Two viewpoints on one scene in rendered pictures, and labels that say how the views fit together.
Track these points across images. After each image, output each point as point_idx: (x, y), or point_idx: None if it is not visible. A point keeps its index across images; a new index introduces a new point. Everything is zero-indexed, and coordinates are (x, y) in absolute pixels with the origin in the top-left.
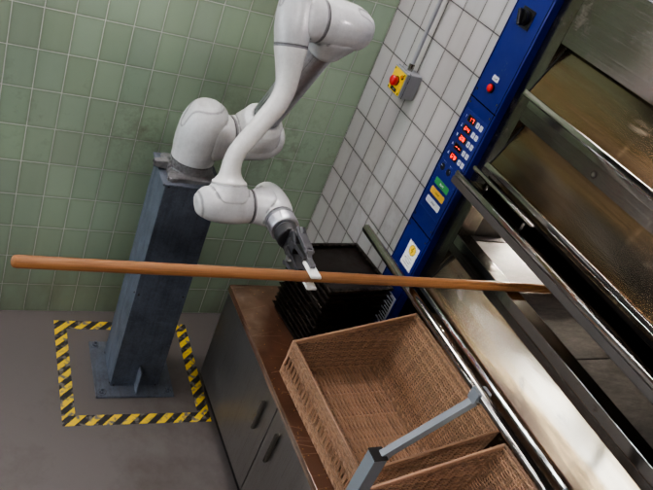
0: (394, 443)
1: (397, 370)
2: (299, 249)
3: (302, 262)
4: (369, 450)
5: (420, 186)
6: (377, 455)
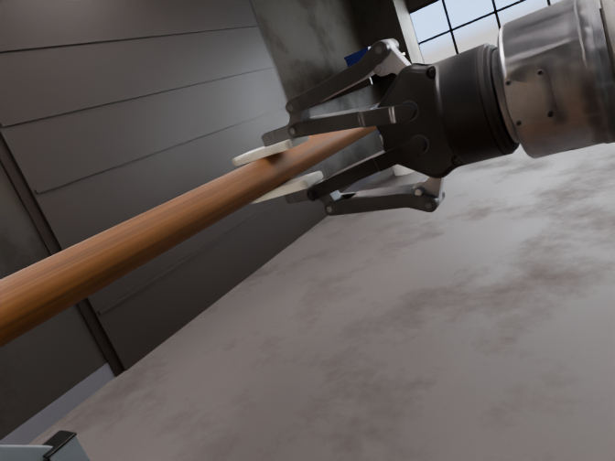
0: (17, 445)
1: None
2: (344, 111)
3: (307, 138)
4: (72, 432)
5: None
6: (55, 439)
